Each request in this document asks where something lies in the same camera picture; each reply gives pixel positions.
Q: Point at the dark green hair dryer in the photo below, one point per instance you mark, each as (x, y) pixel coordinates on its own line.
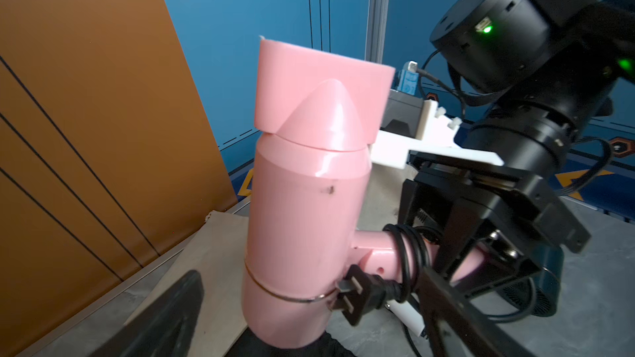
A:
(547, 282)

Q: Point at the white hair dryer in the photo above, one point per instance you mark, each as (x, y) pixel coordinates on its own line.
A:
(408, 315)

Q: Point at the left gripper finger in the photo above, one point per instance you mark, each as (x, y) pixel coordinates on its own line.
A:
(166, 327)

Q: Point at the beige cloth bag rear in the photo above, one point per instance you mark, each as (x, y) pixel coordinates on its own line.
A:
(217, 252)

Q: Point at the pink hair dryer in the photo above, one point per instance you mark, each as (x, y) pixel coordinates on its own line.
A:
(318, 114)

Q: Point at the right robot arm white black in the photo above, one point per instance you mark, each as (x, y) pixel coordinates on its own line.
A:
(544, 69)

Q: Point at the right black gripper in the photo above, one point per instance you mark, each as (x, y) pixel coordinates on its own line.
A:
(494, 222)

